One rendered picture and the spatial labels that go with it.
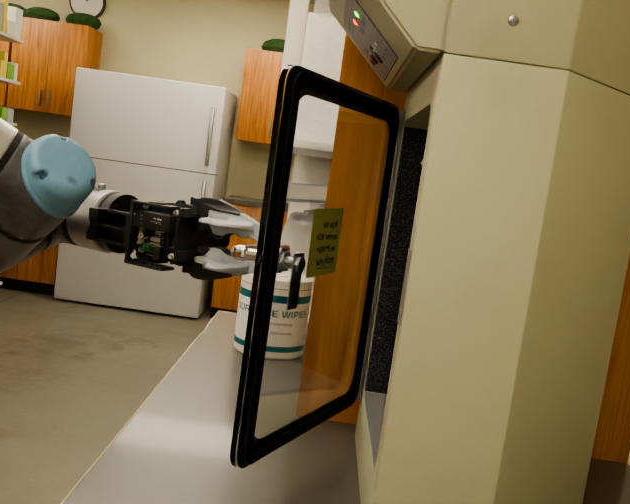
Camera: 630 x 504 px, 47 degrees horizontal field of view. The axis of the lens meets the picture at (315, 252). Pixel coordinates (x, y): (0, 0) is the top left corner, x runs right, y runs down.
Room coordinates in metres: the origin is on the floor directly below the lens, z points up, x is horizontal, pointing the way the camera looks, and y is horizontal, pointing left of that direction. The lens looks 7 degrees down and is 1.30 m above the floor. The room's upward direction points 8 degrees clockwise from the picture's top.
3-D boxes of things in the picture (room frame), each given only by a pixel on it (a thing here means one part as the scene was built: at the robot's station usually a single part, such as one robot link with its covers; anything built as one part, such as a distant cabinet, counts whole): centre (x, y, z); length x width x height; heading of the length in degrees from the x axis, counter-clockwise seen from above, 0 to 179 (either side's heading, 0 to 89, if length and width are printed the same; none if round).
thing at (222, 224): (0.79, 0.09, 1.22); 0.09 x 0.06 x 0.03; 64
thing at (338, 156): (0.82, -0.01, 1.19); 0.30 x 0.01 x 0.40; 154
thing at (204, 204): (0.83, 0.12, 1.22); 0.09 x 0.02 x 0.05; 64
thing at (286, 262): (0.72, 0.02, 1.18); 0.02 x 0.02 x 0.06; 64
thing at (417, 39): (0.81, -0.03, 1.46); 0.32 x 0.12 x 0.10; 179
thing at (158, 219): (0.83, 0.19, 1.20); 0.12 x 0.09 x 0.08; 64
